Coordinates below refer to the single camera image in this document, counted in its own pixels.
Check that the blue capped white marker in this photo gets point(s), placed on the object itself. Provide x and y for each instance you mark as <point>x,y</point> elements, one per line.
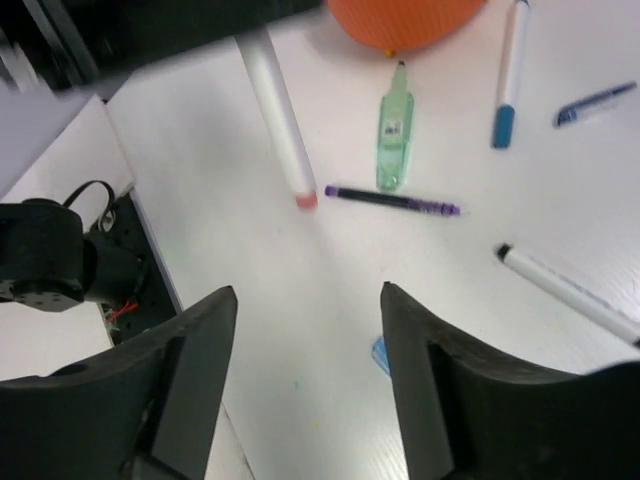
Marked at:
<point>509,73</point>

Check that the green correction tape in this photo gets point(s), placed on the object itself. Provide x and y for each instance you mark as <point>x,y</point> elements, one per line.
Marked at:
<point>394,132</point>

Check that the blue pen cap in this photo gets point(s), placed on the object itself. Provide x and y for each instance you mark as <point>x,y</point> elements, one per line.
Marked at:
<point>591,104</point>

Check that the purple pen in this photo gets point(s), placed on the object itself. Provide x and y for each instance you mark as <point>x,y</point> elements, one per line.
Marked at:
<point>430,207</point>

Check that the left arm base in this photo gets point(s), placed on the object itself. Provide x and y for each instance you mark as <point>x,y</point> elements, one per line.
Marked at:
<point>122,274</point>

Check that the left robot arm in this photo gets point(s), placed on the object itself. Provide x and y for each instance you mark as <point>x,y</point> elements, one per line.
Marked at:
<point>48,261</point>

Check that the orange round container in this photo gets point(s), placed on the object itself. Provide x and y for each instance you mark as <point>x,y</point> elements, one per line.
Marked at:
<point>399,25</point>

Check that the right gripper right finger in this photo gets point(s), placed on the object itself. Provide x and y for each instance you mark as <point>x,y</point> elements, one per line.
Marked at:
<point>467,410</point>

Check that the red capped white marker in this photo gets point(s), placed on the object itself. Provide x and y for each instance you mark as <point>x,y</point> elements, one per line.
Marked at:
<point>267,80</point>

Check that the black capped white marker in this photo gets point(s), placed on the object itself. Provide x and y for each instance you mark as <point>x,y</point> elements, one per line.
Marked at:
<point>571,293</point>

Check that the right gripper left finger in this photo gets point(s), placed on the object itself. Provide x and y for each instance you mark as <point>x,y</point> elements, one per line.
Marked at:
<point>144,409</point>

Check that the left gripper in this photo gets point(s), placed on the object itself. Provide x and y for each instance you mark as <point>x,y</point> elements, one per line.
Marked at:
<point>68,44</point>

